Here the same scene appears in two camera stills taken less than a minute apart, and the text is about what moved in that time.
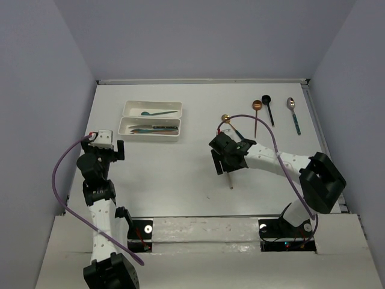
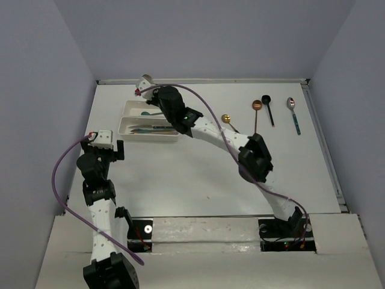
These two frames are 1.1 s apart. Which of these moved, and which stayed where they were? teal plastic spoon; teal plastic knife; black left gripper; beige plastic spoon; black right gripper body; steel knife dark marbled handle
Moved: beige plastic spoon; black right gripper body
Stayed: teal plastic knife; steel knife dark marbled handle; black left gripper; teal plastic spoon
